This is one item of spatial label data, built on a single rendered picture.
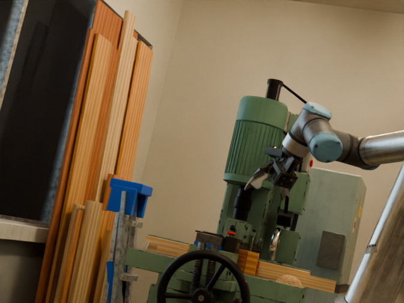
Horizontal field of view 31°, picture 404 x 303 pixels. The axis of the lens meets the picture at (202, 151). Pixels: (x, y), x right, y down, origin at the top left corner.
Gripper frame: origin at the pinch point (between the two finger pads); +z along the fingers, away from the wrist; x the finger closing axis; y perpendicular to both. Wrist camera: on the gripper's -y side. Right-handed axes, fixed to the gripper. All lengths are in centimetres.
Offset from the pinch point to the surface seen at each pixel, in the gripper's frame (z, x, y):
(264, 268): 23.3, 10.5, 8.9
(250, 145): -8.2, -3.7, -16.3
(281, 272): 21.0, 15.2, 12.2
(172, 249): 37.3, -14.1, -9.4
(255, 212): 15.5, 10.0, -12.3
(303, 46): 19, 131, -237
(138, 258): 35.8, -30.3, 1.0
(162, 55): 69, 52, -265
